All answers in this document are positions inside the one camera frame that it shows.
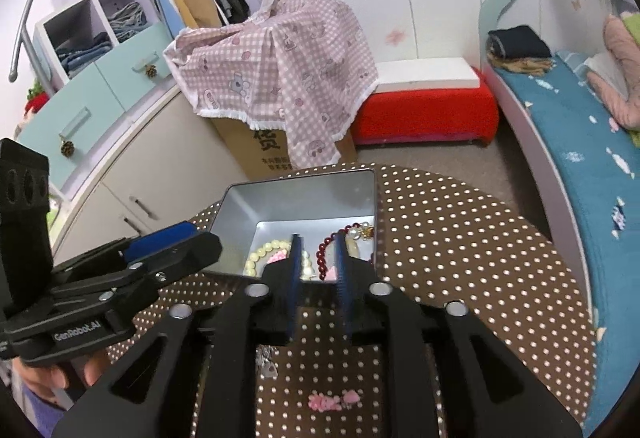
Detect cardboard box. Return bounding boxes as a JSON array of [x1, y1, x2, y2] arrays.
[[207, 115, 358, 181]]

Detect white pillow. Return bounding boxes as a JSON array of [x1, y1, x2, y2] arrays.
[[582, 53, 616, 75]]

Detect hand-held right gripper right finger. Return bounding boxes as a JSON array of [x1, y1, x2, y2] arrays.
[[335, 230, 583, 438]]

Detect blue printed bed sheet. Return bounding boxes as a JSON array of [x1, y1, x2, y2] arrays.
[[495, 50, 640, 436]]

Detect person's left forearm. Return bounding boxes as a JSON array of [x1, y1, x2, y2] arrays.
[[12, 383, 68, 438]]

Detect folded tan clothes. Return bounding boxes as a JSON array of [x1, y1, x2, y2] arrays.
[[492, 55, 556, 75]]

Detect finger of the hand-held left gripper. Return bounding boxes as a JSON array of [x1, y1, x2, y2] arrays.
[[52, 230, 223, 319], [52, 222, 197, 284]]

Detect folded dark clothes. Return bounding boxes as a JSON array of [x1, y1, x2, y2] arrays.
[[487, 25, 551, 59]]

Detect pale oval stone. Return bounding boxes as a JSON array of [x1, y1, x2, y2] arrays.
[[347, 239, 374, 260]]

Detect green quilt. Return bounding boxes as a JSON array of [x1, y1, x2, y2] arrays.
[[619, 10, 640, 146]]

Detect teal drawer cabinet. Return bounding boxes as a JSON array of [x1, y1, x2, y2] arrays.
[[15, 20, 181, 199]]

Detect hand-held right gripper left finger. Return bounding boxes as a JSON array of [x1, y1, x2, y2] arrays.
[[50, 233, 306, 438]]

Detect folded jeans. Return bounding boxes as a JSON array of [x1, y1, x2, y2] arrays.
[[107, 2, 148, 44], [55, 33, 113, 71]]

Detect dark metal tin box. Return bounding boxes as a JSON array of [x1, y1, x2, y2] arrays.
[[202, 169, 381, 284]]

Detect red ottoman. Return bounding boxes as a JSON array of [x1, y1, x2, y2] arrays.
[[350, 68, 501, 148]]

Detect white board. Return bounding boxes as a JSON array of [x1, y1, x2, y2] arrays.
[[372, 58, 481, 94]]

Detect dark red bead bracelet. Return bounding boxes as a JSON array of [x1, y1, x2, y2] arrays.
[[315, 229, 351, 280]]

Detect red strawberry plush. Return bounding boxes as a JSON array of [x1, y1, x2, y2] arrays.
[[22, 83, 48, 119]]

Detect grey metal handrail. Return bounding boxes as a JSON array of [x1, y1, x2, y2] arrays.
[[7, 0, 76, 84]]

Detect small pale charm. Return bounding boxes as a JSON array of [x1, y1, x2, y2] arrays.
[[256, 347, 277, 380]]

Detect pearl gold ornament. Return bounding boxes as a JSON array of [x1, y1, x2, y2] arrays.
[[349, 222, 376, 243]]

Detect pink checked cloth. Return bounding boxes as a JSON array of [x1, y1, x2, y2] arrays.
[[164, 0, 381, 169]]

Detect cream bead bracelet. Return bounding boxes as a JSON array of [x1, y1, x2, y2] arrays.
[[244, 240, 293, 276]]

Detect person's left hand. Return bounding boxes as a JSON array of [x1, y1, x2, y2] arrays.
[[12, 347, 112, 411]]

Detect white low cabinet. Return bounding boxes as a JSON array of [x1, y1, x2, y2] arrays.
[[47, 83, 251, 259]]

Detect pink pillow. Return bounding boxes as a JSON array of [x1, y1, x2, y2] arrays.
[[585, 13, 640, 129]]

